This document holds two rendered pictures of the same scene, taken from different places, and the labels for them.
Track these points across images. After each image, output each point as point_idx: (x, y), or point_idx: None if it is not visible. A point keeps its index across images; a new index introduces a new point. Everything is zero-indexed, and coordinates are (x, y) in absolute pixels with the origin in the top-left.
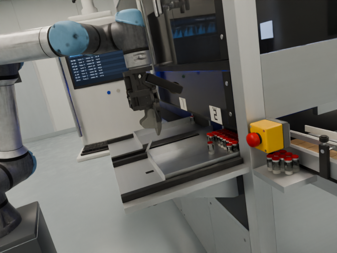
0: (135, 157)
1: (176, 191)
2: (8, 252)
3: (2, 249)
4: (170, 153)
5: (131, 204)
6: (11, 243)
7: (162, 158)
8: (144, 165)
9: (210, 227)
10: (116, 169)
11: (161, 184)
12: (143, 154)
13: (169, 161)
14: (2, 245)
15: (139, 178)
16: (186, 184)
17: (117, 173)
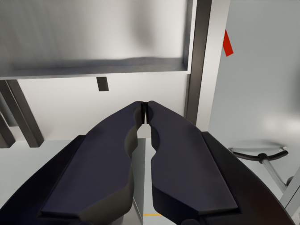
0: (19, 103)
1: (220, 54)
2: (134, 196)
3: (135, 203)
4: (6, 1)
5: (203, 127)
6: (132, 201)
7: (35, 35)
8: (59, 87)
9: None
10: (54, 137)
11: (201, 81)
12: (7, 85)
13: (66, 22)
14: (133, 206)
15: (122, 105)
16: (214, 26)
17: (75, 137)
